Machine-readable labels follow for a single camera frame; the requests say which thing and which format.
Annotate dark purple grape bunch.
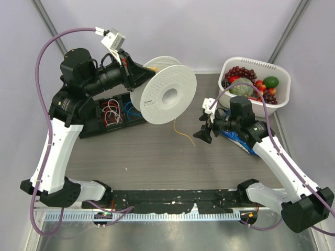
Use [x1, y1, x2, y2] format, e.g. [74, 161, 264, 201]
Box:
[263, 90, 277, 105]

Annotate blue cable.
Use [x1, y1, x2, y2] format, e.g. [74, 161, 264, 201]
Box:
[124, 101, 142, 120]

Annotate white plastic basket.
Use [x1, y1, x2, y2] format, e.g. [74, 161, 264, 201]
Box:
[218, 56, 291, 116]

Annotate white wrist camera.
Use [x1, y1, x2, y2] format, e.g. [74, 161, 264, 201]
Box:
[202, 98, 216, 115]
[101, 29, 126, 65]

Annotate yellow cable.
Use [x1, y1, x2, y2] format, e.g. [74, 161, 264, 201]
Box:
[146, 65, 196, 147]

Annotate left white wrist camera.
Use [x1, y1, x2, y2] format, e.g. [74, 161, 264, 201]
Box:
[101, 29, 126, 65]

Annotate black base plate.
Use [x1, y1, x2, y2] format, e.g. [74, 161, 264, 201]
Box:
[81, 189, 269, 214]

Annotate green lime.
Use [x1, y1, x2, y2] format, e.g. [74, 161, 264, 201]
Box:
[263, 76, 279, 88]

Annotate black compartment cable box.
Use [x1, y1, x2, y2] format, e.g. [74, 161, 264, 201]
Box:
[79, 93, 145, 139]

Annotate aluminium frame post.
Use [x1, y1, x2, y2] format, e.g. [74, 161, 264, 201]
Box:
[268, 0, 311, 64]
[31, 0, 67, 56]

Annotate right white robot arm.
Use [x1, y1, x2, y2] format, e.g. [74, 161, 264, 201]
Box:
[194, 96, 334, 233]

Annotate white slotted cable duct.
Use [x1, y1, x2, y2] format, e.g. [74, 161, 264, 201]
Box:
[62, 211, 241, 222]

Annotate red strawberry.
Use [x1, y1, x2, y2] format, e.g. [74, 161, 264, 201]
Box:
[229, 76, 239, 84]

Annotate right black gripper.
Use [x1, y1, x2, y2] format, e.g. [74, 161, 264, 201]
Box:
[194, 108, 240, 143]

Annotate white plastic spool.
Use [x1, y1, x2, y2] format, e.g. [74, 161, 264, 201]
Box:
[130, 56, 197, 124]

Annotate right aluminium frame post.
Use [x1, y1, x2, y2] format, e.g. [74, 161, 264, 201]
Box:
[268, 0, 311, 64]

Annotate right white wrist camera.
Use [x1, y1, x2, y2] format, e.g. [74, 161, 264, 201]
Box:
[202, 98, 216, 115]

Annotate blue chips bag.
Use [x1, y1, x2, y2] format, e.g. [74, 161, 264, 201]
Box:
[220, 124, 257, 156]

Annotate dark red grape bunch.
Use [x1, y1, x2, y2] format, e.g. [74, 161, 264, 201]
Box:
[224, 66, 257, 82]

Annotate red yellow peach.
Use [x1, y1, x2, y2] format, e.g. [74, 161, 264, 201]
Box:
[267, 88, 276, 96]

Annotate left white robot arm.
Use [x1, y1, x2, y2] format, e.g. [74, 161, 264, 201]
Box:
[20, 48, 155, 209]

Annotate red and white cables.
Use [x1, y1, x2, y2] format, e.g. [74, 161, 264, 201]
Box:
[100, 98, 123, 127]

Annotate left aluminium frame post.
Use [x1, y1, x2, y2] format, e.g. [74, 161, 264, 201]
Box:
[31, 0, 67, 56]

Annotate green melon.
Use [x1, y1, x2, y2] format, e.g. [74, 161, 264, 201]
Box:
[230, 78, 254, 97]

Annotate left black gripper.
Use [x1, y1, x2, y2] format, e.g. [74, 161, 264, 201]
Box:
[83, 48, 155, 97]

